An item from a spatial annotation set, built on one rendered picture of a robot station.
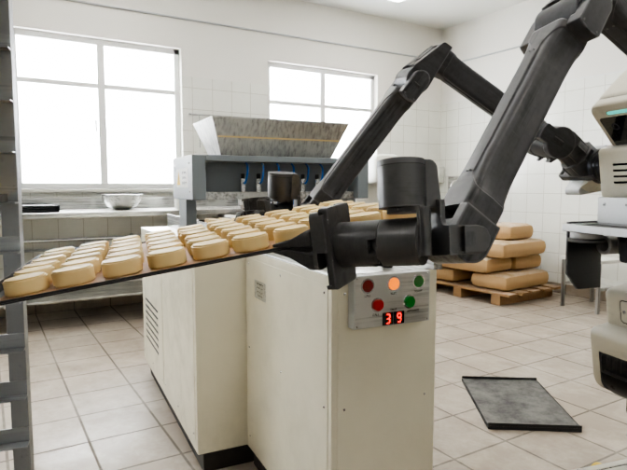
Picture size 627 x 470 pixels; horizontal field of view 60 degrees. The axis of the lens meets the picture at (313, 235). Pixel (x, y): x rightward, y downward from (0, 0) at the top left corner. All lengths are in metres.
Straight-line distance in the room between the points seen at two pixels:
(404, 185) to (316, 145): 1.57
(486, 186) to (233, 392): 1.59
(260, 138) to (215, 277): 0.55
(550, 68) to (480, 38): 6.05
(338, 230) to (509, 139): 0.25
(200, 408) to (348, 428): 0.75
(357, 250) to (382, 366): 0.90
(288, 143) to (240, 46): 3.62
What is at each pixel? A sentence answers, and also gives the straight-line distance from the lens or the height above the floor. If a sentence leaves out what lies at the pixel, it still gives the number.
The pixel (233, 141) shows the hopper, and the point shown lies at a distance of 2.07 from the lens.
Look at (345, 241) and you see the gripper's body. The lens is 0.65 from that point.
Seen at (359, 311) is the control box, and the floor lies 0.75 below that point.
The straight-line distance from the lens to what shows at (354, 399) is 1.51.
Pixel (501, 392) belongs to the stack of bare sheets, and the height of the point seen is 0.02.
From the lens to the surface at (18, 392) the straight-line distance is 1.19.
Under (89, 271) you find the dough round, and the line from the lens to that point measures 0.73.
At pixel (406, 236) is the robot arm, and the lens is 0.63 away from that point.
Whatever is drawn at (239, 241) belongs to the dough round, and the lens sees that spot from 0.73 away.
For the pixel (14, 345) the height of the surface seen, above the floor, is 0.77.
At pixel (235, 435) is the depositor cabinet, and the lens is 2.20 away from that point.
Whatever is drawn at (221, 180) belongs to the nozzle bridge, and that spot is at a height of 1.09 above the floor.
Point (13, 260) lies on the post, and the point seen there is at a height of 0.93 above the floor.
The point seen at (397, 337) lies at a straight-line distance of 1.53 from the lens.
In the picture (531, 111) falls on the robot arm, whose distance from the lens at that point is 0.78.
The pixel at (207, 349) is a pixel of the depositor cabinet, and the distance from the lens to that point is 2.05.
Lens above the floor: 1.07
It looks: 5 degrees down
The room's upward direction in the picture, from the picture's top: straight up
